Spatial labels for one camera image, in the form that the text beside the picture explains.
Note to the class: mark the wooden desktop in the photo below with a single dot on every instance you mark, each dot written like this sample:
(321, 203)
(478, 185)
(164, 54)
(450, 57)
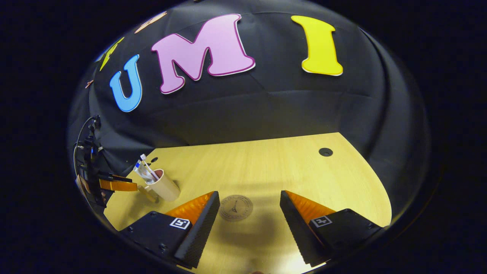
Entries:
(266, 171)

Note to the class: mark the round brown coaster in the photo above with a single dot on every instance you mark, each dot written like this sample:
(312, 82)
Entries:
(236, 207)

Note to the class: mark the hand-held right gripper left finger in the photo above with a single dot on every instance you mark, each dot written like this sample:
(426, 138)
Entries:
(205, 220)

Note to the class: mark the black backdrop cloth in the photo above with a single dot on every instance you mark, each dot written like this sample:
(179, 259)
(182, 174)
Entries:
(266, 106)

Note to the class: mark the clear toothbrush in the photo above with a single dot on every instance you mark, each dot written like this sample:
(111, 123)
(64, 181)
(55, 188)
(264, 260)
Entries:
(148, 167)

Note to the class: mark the red cloth clip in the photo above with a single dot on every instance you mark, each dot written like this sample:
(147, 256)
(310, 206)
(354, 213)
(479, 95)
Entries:
(89, 83)

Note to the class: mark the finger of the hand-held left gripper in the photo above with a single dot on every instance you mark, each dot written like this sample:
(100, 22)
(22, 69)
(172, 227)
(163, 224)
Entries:
(116, 177)
(118, 185)

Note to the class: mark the beige cup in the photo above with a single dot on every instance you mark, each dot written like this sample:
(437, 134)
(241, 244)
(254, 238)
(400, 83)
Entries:
(165, 188)

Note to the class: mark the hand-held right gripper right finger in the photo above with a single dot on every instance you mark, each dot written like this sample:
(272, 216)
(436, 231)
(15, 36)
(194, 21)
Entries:
(293, 220)

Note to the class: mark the white toothpaste tube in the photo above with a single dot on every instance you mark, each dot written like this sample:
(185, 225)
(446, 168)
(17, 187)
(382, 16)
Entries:
(142, 173)

